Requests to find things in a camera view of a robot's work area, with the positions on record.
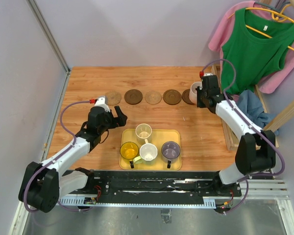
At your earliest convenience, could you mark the pink mug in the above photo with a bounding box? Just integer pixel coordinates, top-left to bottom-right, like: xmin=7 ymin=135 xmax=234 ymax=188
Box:
xmin=189 ymin=81 xmax=202 ymax=104

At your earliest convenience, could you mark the dark brown wooden coaster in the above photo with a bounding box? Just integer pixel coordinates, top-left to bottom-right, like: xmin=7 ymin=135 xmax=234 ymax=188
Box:
xmin=124 ymin=89 xmax=143 ymax=105
xmin=163 ymin=89 xmax=182 ymax=105
xmin=182 ymin=89 xmax=194 ymax=105

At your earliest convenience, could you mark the purple black mug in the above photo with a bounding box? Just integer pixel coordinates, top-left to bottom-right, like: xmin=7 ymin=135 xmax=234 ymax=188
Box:
xmin=161 ymin=141 xmax=181 ymax=169

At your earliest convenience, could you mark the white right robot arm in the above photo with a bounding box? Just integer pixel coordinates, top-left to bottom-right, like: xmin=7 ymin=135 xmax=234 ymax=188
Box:
xmin=196 ymin=72 xmax=276 ymax=196

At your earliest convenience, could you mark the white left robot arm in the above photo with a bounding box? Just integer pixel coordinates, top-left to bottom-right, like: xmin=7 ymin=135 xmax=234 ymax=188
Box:
xmin=19 ymin=106 xmax=127 ymax=213

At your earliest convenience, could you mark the cream mug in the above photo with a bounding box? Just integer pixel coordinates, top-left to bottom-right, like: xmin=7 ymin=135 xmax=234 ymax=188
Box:
xmin=135 ymin=123 xmax=152 ymax=145

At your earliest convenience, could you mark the yellow glass mug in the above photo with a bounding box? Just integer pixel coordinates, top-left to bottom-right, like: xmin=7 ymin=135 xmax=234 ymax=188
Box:
xmin=120 ymin=141 xmax=140 ymax=169

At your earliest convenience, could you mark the blue cloth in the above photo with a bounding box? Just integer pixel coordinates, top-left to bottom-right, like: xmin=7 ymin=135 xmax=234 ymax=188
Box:
xmin=236 ymin=90 xmax=276 ymax=128

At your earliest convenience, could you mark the white faceted mug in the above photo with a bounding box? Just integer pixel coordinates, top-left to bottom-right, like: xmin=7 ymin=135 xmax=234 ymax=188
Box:
xmin=133 ymin=143 xmax=158 ymax=165

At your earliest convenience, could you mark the yellow plastic tray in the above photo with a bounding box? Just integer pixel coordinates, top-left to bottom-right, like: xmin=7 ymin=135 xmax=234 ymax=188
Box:
xmin=119 ymin=129 xmax=182 ymax=171

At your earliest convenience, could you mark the green tank top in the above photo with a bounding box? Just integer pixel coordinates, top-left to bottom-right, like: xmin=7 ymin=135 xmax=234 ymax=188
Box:
xmin=220 ymin=7 xmax=294 ymax=96

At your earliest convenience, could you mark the pink t-shirt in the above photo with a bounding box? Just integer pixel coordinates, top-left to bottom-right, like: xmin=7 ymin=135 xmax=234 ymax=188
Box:
xmin=208 ymin=0 xmax=294 ymax=94

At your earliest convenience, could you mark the yellow clothes hanger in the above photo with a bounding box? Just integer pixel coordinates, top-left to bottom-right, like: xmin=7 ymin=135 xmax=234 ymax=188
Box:
xmin=229 ymin=7 xmax=294 ymax=52

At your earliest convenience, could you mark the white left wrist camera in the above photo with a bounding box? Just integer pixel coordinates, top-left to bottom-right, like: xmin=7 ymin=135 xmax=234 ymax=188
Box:
xmin=90 ymin=96 xmax=110 ymax=114

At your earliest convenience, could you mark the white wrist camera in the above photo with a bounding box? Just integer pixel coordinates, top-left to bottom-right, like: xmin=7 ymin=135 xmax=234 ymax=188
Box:
xmin=90 ymin=96 xmax=110 ymax=114
xmin=199 ymin=71 xmax=213 ymax=78

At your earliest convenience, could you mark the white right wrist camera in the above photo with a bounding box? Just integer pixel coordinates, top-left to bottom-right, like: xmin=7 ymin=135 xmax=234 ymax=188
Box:
xmin=199 ymin=71 xmax=213 ymax=78

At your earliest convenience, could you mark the light wooden rack frame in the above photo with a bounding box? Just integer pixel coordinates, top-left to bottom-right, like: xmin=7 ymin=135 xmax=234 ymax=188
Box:
xmin=211 ymin=64 xmax=294 ymax=150

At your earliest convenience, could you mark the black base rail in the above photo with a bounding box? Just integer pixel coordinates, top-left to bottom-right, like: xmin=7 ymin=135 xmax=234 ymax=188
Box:
xmin=66 ymin=170 xmax=243 ymax=199

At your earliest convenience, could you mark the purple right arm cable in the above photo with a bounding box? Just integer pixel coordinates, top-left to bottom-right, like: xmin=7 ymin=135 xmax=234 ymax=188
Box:
xmin=202 ymin=58 xmax=286 ymax=216

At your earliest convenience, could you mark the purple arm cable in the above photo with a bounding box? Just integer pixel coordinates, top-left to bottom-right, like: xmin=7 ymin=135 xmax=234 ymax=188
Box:
xmin=202 ymin=58 xmax=286 ymax=216
xmin=23 ymin=99 xmax=96 ymax=226

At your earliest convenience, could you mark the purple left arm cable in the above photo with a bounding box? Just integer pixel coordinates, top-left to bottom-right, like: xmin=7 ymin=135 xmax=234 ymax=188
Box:
xmin=23 ymin=99 xmax=96 ymax=226

